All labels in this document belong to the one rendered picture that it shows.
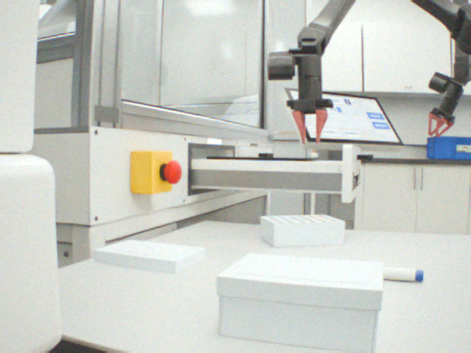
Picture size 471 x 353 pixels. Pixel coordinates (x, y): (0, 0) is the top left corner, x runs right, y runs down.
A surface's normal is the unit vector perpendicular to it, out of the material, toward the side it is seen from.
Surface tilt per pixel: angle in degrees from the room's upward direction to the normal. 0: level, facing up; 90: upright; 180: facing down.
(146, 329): 0
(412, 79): 90
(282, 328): 90
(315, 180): 90
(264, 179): 90
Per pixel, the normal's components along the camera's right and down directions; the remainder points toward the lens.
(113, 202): 0.94, 0.03
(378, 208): -0.21, 0.05
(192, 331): 0.01, -1.00
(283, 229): 0.20, 0.05
